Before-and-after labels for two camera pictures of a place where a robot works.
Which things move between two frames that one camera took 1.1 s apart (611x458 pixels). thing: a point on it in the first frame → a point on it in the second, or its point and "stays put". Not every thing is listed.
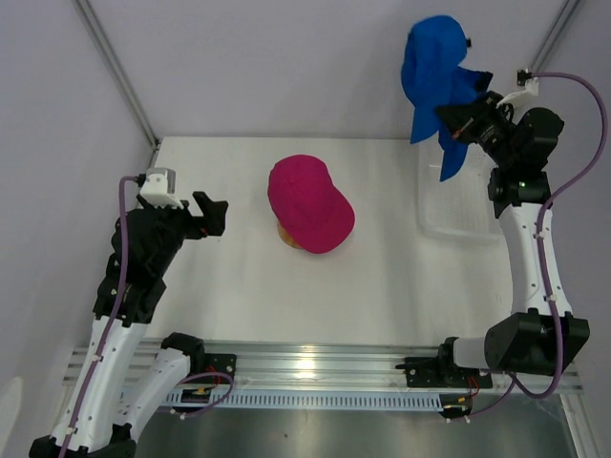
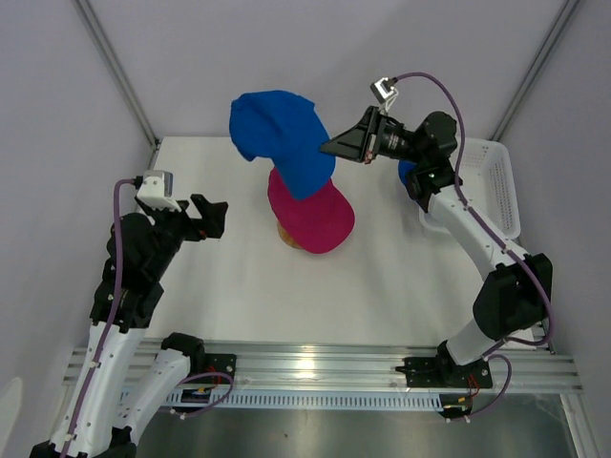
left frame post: (118, 73) stays put
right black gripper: (460, 118) → (362, 142)
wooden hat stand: (286, 238) stays put
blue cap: (433, 50) → (288, 130)
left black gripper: (211, 223) stays put
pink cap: (317, 215) stays put
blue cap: (464, 83) → (404, 166)
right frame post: (555, 35) stays put
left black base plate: (219, 363) stays put
